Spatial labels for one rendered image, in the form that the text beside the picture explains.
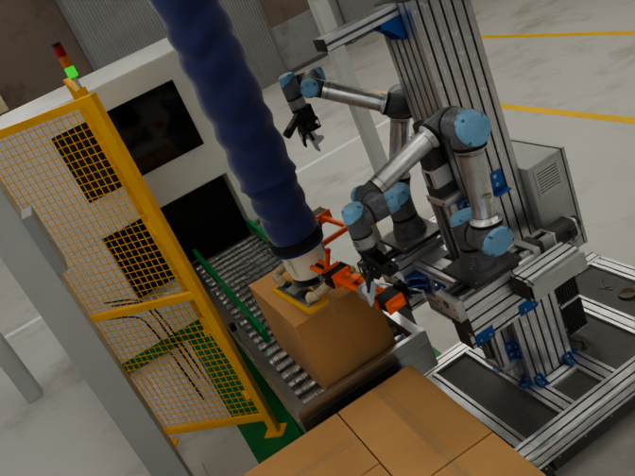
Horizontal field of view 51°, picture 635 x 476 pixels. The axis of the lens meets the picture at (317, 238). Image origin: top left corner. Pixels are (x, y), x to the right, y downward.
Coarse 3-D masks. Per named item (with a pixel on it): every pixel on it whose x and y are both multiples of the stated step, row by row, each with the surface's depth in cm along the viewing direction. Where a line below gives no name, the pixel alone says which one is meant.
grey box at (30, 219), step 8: (32, 208) 306; (24, 216) 293; (32, 216) 292; (24, 224) 291; (32, 224) 292; (40, 224) 299; (32, 232) 293; (40, 232) 295; (48, 232) 312; (40, 240) 295; (48, 240) 297; (40, 248) 297; (48, 248) 298; (56, 248) 305; (48, 256) 299; (56, 256) 300; (56, 264) 301; (64, 264) 303; (56, 272) 302
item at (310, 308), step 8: (288, 280) 295; (280, 288) 292; (280, 296) 289; (288, 296) 283; (304, 296) 274; (296, 304) 276; (304, 304) 272; (312, 304) 270; (320, 304) 269; (312, 312) 267
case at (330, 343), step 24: (264, 288) 332; (312, 288) 313; (264, 312) 342; (288, 312) 302; (336, 312) 296; (360, 312) 302; (288, 336) 317; (312, 336) 294; (336, 336) 299; (360, 336) 305; (384, 336) 311; (312, 360) 297; (336, 360) 302; (360, 360) 308
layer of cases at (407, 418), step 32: (384, 384) 298; (416, 384) 290; (352, 416) 288; (384, 416) 280; (416, 416) 273; (448, 416) 266; (288, 448) 286; (320, 448) 279; (352, 448) 272; (384, 448) 265; (416, 448) 258; (448, 448) 252; (480, 448) 246; (512, 448) 241
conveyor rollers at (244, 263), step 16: (256, 240) 495; (224, 256) 490; (240, 256) 483; (256, 256) 469; (272, 256) 463; (224, 272) 471; (240, 272) 457; (256, 272) 451; (240, 288) 440; (224, 304) 428; (256, 304) 408; (240, 320) 398; (256, 336) 375; (272, 336) 368; (400, 336) 323; (272, 352) 358; (288, 368) 336; (288, 384) 325; (304, 384) 319; (304, 400) 310
